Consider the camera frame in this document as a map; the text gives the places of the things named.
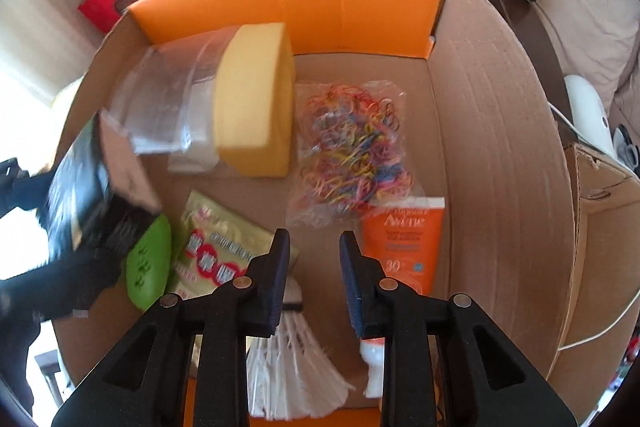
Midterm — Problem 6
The yellow sponge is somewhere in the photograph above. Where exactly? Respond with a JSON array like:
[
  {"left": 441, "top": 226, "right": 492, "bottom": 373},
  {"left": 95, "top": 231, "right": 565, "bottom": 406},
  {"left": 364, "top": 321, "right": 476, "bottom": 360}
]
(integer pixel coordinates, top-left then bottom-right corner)
[{"left": 107, "top": 23, "right": 296, "bottom": 178}]

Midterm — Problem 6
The white rounded appliance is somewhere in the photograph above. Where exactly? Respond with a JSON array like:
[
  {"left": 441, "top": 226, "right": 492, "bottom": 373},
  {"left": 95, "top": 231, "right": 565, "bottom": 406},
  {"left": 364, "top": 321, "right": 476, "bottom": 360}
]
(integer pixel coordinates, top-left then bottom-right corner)
[{"left": 564, "top": 74, "right": 616, "bottom": 158}]

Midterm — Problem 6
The black tissue pack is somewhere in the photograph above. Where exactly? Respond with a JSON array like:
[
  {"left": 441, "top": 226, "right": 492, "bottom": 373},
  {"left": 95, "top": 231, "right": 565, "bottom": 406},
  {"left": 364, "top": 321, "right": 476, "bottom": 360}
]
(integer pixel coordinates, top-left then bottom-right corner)
[{"left": 47, "top": 109, "right": 163, "bottom": 253}]

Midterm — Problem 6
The white curtain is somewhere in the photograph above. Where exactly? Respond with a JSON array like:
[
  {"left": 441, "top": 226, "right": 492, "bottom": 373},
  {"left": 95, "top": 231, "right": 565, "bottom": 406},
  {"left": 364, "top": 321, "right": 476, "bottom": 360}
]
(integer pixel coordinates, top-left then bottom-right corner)
[{"left": 0, "top": 0, "right": 106, "bottom": 108}]

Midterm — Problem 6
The yellow green sachet packet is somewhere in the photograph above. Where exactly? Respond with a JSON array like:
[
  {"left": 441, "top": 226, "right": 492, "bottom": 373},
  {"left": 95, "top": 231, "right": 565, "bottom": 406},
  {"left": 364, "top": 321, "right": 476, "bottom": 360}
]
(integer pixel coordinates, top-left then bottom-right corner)
[{"left": 165, "top": 189, "right": 301, "bottom": 303}]

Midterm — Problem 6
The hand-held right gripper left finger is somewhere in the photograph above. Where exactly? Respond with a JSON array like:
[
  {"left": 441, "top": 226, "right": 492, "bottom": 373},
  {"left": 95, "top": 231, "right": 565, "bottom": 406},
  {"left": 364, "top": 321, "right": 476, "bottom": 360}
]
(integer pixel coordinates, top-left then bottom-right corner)
[{"left": 50, "top": 228, "right": 292, "bottom": 427}]

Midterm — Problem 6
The orange sunscreen tube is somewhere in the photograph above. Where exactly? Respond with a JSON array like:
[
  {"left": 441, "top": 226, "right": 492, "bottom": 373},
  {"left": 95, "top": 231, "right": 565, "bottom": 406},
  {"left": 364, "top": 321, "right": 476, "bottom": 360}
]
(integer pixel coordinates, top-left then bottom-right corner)
[{"left": 360, "top": 197, "right": 447, "bottom": 398}]

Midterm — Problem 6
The bag of colourful rubber bands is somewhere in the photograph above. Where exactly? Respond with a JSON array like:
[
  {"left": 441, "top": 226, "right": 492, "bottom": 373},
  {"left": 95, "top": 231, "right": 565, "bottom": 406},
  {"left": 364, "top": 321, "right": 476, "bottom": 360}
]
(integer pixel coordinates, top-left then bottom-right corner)
[{"left": 287, "top": 79, "right": 416, "bottom": 228}]

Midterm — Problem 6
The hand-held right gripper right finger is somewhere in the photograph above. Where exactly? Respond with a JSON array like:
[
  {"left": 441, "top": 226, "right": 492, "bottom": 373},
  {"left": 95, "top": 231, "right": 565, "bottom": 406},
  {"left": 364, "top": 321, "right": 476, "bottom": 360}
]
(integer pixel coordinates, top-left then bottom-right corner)
[{"left": 339, "top": 231, "right": 581, "bottom": 427}]

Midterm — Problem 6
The green plastic case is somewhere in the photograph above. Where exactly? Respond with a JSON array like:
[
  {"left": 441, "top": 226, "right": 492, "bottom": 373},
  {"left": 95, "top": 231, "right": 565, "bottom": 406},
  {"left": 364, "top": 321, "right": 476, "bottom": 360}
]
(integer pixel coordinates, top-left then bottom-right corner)
[{"left": 124, "top": 213, "right": 173, "bottom": 312}]

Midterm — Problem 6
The plain brown cardboard carton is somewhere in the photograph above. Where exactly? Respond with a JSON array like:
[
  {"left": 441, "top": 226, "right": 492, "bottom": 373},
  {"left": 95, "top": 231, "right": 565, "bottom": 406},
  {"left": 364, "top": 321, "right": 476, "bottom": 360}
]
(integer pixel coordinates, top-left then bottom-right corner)
[{"left": 542, "top": 142, "right": 640, "bottom": 383}]

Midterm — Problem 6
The orange cardboard box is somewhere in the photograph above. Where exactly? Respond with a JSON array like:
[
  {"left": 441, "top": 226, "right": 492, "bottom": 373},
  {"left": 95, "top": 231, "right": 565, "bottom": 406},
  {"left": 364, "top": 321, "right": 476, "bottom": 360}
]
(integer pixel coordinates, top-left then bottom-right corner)
[{"left": 50, "top": 0, "right": 588, "bottom": 427}]

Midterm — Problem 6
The white feather shuttlecock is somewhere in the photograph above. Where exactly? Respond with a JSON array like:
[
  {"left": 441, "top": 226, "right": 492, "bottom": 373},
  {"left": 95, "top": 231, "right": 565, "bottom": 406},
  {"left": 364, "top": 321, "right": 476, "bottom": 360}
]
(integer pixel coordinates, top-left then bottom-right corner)
[{"left": 245, "top": 277, "right": 353, "bottom": 420}]

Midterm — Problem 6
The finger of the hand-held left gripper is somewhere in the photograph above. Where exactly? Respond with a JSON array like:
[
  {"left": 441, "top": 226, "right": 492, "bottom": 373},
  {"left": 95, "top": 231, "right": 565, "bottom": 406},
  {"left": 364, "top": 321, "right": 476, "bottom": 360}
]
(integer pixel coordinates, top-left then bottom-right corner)
[
  {"left": 32, "top": 202, "right": 161, "bottom": 323},
  {"left": 0, "top": 158, "right": 53, "bottom": 220}
]

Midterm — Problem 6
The beige sofa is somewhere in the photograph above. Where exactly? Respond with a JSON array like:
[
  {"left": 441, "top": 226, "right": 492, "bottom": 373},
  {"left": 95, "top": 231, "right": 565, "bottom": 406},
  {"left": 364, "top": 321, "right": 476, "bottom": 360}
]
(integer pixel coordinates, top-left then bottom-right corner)
[{"left": 520, "top": 0, "right": 640, "bottom": 132}]

